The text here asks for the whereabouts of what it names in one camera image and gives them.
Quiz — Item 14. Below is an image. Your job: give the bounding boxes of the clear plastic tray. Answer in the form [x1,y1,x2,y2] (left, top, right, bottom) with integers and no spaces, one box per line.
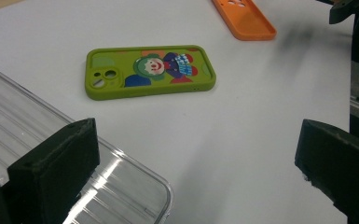
[0,60,174,224]

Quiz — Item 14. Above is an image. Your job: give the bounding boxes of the green cartoon phone case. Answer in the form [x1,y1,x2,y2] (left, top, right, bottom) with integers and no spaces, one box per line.
[84,45,217,102]

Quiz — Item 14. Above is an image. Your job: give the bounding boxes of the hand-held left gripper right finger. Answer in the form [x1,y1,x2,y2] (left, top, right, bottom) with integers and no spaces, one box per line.
[294,119,359,224]

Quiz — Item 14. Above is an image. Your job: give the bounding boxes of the orange phone case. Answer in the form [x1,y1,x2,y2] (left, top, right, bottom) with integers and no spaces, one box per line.
[211,0,278,42]

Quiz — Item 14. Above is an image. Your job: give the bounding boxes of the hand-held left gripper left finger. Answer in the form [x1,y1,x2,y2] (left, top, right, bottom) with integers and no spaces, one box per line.
[7,117,101,224]

